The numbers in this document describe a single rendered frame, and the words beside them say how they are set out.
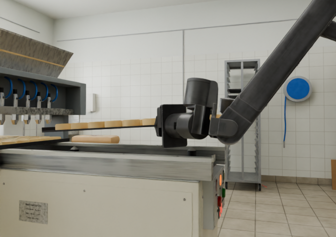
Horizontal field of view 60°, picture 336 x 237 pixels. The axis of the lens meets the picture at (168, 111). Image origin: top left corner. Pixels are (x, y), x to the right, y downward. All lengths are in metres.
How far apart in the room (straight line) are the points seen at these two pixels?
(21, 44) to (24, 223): 0.65
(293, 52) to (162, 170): 0.44
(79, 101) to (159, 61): 3.88
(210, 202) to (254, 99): 0.35
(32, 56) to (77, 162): 0.57
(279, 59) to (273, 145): 4.33
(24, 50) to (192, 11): 4.29
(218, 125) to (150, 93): 4.70
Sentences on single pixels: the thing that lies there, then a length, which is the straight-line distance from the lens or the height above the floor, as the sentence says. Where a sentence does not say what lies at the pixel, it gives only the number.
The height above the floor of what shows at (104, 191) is 0.79.
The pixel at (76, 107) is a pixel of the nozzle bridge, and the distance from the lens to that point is 1.51.
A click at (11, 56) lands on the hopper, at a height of 1.24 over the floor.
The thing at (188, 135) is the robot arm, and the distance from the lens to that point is 0.60.
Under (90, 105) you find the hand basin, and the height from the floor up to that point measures 1.25.
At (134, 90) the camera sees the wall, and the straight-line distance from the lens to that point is 5.38.
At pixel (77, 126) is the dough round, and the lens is 0.89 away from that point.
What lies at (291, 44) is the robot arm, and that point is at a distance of 0.65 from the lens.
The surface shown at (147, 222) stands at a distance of 0.85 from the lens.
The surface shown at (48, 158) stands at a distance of 1.00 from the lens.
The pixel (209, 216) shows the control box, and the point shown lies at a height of 0.74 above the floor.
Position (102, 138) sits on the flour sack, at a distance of 4.77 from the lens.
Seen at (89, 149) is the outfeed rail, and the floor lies 0.87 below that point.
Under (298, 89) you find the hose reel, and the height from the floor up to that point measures 1.43.
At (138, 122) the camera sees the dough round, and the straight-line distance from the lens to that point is 0.82.
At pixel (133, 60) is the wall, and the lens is 5.47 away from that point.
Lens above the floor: 1.00
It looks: 1 degrees up
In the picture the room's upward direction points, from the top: straight up
